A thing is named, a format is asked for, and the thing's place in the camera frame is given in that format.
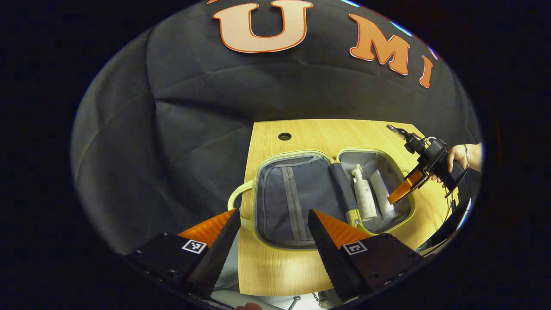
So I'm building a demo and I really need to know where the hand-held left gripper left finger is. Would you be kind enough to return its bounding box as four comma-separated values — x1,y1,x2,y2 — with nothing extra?
125,208,241,300

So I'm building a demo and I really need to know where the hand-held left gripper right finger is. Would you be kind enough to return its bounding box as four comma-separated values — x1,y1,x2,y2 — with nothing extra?
307,210,424,302

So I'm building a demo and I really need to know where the white squeeze tube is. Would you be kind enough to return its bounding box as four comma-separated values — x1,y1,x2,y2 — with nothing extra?
369,169,396,219

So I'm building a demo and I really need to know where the cream suitcase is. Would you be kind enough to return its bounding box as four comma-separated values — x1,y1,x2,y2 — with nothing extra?
227,149,416,251

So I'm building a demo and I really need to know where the white pump bottle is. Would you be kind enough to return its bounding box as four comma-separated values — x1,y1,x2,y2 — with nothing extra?
351,164,378,222

